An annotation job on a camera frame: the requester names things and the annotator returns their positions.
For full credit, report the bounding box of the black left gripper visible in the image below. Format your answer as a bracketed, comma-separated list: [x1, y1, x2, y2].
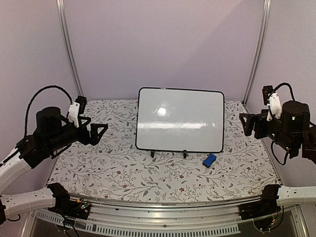
[47, 116, 108, 152]

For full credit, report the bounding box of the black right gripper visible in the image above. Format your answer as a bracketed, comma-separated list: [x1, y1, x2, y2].
[238, 109, 296, 154]

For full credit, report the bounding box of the blue whiteboard eraser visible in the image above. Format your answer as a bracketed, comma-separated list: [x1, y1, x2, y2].
[202, 154, 216, 168]

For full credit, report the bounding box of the white whiteboard black frame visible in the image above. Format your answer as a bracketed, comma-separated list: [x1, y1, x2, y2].
[135, 87, 225, 153]

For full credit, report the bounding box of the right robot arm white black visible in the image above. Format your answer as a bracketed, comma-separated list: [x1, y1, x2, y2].
[239, 100, 316, 215]

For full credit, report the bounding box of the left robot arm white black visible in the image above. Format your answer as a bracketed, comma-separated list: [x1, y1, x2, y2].
[0, 107, 108, 223]

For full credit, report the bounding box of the floral patterned table mat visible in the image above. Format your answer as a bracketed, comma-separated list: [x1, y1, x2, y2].
[48, 100, 280, 203]

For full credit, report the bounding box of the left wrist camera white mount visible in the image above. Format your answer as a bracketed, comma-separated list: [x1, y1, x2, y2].
[66, 96, 87, 128]

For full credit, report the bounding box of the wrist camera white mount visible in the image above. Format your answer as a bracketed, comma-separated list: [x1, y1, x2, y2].
[66, 96, 87, 128]
[262, 85, 282, 121]

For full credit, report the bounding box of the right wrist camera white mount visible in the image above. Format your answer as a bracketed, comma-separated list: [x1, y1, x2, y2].
[262, 85, 282, 121]

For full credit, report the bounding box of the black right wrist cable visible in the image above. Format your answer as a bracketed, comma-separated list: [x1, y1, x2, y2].
[271, 82, 297, 102]

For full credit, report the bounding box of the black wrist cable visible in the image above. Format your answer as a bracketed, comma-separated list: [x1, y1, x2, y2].
[271, 82, 297, 102]
[24, 85, 74, 139]

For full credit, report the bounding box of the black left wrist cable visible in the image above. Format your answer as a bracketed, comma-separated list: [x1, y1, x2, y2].
[24, 85, 74, 139]

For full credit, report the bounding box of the black wire whiteboard stand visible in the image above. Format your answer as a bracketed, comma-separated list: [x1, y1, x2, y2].
[150, 150, 188, 158]

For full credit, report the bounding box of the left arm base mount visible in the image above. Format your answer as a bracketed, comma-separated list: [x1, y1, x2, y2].
[48, 198, 91, 220]

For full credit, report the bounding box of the front aluminium rail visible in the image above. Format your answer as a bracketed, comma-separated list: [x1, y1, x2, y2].
[21, 198, 312, 237]

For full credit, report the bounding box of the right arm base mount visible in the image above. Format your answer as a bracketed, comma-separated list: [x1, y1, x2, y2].
[238, 199, 284, 233]

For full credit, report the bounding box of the right aluminium frame post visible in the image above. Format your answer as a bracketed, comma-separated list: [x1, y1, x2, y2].
[242, 0, 272, 106]

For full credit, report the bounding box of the aluminium frame post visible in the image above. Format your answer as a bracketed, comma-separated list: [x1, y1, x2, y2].
[242, 0, 272, 106]
[56, 0, 84, 96]

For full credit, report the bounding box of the left aluminium frame post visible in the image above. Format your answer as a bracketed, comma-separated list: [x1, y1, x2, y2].
[56, 0, 84, 96]

